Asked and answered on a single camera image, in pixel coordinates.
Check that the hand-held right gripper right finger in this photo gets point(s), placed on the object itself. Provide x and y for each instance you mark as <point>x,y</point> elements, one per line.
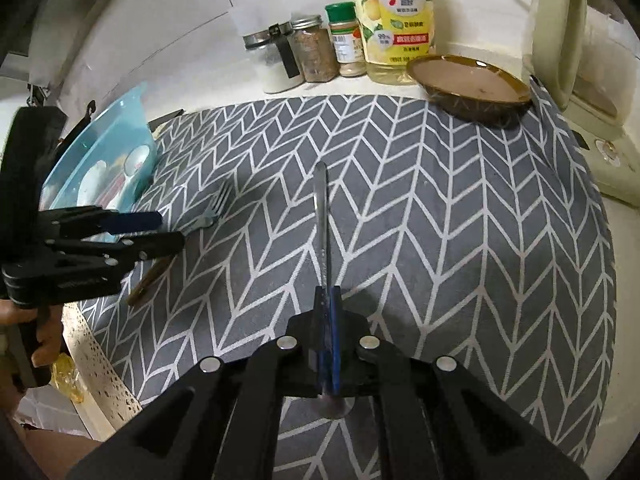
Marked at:
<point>355,355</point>

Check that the metal-lid glass spice jar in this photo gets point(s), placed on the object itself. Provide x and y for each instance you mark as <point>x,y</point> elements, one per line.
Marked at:
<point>312,55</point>

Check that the black wok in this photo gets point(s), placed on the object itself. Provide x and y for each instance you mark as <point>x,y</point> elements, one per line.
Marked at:
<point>82,125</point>

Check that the metal spoon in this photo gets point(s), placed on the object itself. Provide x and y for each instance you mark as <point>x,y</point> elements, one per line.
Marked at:
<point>320,210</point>

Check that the grey herringbone cloth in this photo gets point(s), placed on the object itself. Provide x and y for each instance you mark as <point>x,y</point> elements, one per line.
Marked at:
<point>450,260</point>

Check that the blue plastic bowl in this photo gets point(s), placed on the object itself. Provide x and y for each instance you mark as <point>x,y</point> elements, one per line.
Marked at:
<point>100,135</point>

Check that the brown ceramic plate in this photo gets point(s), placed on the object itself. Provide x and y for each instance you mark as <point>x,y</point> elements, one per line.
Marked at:
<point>465,85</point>

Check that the green-lid spice jar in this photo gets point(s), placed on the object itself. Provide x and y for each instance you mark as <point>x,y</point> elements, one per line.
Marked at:
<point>347,45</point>

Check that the yellow plastic wrapper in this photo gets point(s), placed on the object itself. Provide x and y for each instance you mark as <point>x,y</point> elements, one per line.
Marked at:
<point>67,375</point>

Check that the brown apron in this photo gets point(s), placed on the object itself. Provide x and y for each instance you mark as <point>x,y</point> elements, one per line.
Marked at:
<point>50,455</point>

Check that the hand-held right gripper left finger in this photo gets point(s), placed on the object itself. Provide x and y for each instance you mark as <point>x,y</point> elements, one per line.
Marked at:
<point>300,355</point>

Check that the person's left hand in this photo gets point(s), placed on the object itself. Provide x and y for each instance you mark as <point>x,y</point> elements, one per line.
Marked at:
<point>50,342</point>

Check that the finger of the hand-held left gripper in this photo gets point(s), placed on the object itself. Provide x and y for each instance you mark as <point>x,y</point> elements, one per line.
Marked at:
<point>160,247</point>
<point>140,220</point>

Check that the yellow dish soap bottle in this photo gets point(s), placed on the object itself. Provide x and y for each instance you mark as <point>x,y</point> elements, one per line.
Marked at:
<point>395,35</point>

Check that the cream glass kettle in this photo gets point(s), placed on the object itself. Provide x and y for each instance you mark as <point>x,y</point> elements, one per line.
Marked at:
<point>555,35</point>

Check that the clamp-lid glass salt jar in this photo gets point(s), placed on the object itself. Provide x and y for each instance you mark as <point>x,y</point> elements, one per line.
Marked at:
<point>277,77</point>

